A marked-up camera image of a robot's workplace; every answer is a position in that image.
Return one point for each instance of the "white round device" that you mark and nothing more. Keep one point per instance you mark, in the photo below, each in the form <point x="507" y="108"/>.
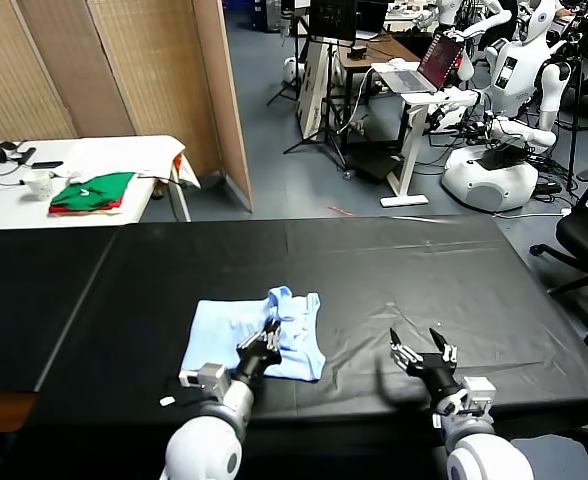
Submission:
<point x="290" y="70"/>

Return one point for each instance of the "red folded shirt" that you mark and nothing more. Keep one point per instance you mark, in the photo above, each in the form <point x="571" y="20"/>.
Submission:
<point x="60" y="212"/>

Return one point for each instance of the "black smartphone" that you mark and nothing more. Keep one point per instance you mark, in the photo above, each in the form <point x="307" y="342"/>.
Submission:
<point x="46" y="164"/>

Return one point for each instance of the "white background humanoid robot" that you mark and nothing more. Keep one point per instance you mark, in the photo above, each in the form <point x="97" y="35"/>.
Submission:
<point x="446" y="12"/>

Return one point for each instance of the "light blue t-shirt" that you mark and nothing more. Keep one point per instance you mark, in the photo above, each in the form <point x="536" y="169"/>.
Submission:
<point x="219" y="330"/>

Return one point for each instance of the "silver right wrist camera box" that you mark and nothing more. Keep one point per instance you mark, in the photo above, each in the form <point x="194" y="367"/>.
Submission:
<point x="476" y="395"/>

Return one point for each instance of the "white cloth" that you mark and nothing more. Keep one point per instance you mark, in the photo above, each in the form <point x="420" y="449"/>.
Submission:
<point x="124" y="155"/>

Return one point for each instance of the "white standing desk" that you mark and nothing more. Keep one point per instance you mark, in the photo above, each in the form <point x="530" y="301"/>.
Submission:
<point x="409" y="150"/>

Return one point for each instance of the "silver open laptop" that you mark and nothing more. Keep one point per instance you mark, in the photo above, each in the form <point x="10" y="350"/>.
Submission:
<point x="439" y="62"/>

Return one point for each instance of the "white paper cup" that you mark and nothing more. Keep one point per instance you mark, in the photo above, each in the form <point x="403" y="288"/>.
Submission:
<point x="39" y="187"/>

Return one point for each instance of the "white side table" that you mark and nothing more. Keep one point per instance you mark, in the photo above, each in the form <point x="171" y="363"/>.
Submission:
<point x="4" y="210"/>

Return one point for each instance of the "small black table cover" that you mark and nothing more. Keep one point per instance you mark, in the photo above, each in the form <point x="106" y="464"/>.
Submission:
<point x="24" y="300"/>

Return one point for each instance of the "wicker folding screen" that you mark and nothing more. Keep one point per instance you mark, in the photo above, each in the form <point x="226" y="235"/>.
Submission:
<point x="124" y="75"/>

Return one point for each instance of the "brown wooden desk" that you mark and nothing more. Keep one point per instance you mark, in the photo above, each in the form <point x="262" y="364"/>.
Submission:
<point x="389" y="50"/>

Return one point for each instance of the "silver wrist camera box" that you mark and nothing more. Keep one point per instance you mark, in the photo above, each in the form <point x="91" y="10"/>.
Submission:
<point x="209" y="380"/>
<point x="476" y="395"/>

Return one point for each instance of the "black tripod stand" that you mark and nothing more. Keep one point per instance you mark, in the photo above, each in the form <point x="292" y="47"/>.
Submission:
<point x="330" y="65"/>

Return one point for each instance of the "white leaning board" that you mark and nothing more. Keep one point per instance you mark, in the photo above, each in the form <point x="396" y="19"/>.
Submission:
<point x="311" y="90"/>

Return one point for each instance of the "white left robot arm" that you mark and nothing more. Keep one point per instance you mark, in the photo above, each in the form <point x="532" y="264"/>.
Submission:
<point x="209" y="445"/>

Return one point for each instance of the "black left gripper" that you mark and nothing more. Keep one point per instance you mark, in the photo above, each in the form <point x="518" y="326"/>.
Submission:
<point x="256" y="362"/>

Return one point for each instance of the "green folded shirt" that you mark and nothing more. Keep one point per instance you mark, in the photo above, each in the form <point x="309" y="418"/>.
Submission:
<point x="94" y="192"/>

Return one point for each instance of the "small black box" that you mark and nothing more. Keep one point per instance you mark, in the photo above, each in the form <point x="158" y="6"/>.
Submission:
<point x="356" y="54"/>

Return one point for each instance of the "small white tag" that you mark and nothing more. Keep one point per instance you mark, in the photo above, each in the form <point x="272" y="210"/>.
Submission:
<point x="167" y="401"/>

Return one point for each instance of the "orange cloth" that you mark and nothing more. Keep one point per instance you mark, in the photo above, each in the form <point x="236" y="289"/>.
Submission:
<point x="178" y="162"/>

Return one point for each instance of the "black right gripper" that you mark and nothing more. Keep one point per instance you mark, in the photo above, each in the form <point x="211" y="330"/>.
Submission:
<point x="439" y="382"/>

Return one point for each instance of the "black office chair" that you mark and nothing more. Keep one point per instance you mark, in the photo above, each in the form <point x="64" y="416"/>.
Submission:
<point x="584" y="235"/>

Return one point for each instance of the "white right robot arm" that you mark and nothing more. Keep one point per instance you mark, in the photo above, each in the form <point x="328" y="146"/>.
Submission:
<point x="484" y="455"/>

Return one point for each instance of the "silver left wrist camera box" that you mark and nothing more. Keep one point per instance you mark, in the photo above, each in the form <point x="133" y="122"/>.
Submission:
<point x="209" y="380"/>

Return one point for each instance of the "black handheld device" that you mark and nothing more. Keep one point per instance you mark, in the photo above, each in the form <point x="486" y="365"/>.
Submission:
<point x="24" y="154"/>

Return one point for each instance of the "black monitor with dots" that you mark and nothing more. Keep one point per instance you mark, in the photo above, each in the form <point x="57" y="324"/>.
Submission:
<point x="331" y="20"/>

